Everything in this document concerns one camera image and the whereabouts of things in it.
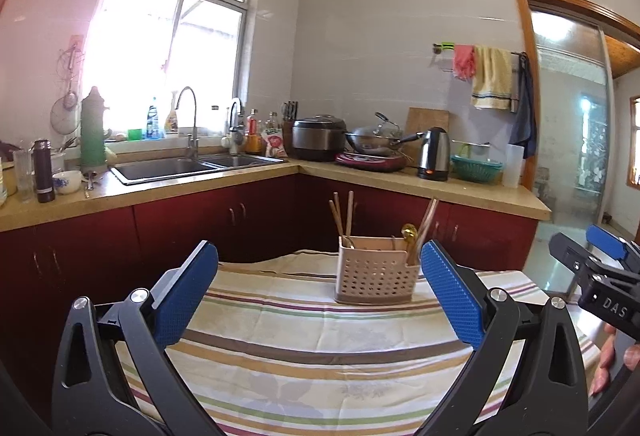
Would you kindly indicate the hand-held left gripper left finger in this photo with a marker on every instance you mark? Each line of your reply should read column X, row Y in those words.
column 187, row 296

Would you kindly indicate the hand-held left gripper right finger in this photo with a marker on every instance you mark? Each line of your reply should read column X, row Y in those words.
column 450, row 296

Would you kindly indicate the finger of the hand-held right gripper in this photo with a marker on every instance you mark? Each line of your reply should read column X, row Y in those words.
column 610, row 241
column 570, row 251

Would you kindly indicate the wooden chopstick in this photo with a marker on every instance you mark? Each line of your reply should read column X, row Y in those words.
column 332, row 216
column 435, row 208
column 350, row 211
column 424, row 226
column 429, row 218
column 338, row 211

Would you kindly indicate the gold spoon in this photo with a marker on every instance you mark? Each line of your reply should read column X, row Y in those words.
column 410, row 231

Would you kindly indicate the beige perforated utensil holder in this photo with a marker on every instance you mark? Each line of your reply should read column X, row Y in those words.
column 375, row 276

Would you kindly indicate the person's right hand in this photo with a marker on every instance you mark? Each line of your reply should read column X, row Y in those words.
column 602, row 366

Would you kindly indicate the red kitchen cabinet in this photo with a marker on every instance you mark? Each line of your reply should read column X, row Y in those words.
column 200, row 226

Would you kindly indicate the white plastic cup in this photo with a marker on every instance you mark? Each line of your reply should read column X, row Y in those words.
column 512, row 166

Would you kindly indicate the wooden framed window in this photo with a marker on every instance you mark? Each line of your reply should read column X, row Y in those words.
column 635, row 141

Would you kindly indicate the wooden framed glass door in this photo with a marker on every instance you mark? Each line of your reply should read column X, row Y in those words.
column 570, row 141

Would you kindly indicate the green plastic colander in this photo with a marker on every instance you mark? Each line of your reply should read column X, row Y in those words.
column 477, row 170

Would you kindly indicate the steel kitchen sink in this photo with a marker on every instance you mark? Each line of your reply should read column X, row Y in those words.
column 165, row 169

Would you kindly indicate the striped tablecloth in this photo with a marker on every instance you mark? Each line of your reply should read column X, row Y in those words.
column 310, row 366

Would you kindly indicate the dark blue cloth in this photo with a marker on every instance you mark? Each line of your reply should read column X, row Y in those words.
column 524, row 116

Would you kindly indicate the steel electric kettle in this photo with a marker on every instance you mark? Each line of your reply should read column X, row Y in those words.
column 432, row 154

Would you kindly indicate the beige kitchen countertop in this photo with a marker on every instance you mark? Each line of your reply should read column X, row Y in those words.
column 350, row 178

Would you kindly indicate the tall steel faucet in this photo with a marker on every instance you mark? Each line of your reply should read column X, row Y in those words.
column 192, row 141

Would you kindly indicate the red induction cooker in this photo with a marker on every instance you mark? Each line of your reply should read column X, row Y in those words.
column 370, row 161

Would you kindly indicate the white patterned bowl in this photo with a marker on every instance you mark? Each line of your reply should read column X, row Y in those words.
column 67, row 182

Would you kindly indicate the small steel faucet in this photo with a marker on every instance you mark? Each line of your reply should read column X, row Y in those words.
column 234, row 136

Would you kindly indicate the small green cup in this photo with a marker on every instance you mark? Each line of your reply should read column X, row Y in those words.
column 135, row 134

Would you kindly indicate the orange oil bottle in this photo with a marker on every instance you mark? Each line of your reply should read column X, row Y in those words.
column 253, row 139

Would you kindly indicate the steel wok with lid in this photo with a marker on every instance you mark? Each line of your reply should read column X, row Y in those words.
column 375, row 139

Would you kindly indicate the red seasoning packet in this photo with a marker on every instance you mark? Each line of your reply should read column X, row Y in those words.
column 275, row 145

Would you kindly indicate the white spray bottle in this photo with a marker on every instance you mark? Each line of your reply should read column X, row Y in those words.
column 171, row 121

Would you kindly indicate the blue label bottle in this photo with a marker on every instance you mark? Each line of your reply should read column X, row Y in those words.
column 152, row 124

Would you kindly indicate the wooden cutting board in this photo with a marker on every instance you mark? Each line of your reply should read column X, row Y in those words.
column 422, row 119

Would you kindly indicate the green thermos flask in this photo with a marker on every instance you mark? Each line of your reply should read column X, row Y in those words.
column 93, row 136

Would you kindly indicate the dark maroon bottle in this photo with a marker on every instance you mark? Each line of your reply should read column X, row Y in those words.
column 44, row 176

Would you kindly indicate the yellow towel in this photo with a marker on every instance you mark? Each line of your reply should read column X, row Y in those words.
column 492, row 76

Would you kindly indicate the clear glass tumbler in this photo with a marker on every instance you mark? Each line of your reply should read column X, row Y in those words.
column 23, row 178

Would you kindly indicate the black knife block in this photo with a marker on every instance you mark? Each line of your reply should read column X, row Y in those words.
column 289, row 121

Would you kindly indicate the steel rice cooker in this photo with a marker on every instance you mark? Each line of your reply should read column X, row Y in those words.
column 317, row 141

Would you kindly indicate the pink rubber gloves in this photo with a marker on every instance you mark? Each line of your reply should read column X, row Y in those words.
column 464, row 61

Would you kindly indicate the hanging metal skimmer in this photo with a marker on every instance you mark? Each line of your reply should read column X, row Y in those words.
column 65, row 111

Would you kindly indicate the green peeler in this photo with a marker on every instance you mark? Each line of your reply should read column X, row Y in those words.
column 444, row 48

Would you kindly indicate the kitchen window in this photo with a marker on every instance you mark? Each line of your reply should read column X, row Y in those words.
column 150, row 56

